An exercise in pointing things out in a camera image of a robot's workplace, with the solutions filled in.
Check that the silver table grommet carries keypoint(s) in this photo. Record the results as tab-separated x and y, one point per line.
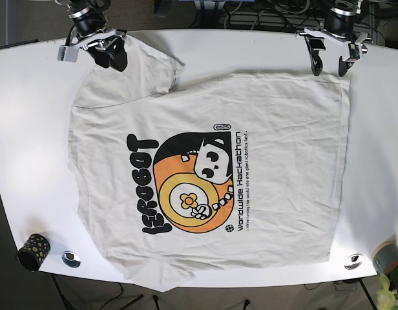
70	259
353	262

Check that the white printed T-shirt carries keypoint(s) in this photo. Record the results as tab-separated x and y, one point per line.
238	171

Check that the black gold-spotted cup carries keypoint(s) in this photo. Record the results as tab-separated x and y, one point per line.
34	251

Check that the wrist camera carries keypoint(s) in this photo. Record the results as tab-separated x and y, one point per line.
354	52
68	53

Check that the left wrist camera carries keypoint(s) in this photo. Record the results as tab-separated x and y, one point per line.
354	52

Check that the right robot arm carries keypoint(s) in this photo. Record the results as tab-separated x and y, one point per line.
85	3

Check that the left silver table grommet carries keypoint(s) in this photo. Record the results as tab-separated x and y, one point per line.
70	259

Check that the green potted plant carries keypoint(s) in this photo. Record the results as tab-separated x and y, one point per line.
387	295

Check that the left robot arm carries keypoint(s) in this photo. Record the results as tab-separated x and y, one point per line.
327	5

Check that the right silver table grommet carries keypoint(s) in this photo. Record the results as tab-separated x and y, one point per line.
353	262

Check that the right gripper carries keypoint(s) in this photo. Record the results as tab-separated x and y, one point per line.
90	30

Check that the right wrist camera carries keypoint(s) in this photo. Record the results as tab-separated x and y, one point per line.
68	53

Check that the grey plant pot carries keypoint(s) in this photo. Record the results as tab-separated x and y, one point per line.
385	257

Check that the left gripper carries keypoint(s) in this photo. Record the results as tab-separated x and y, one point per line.
337	28

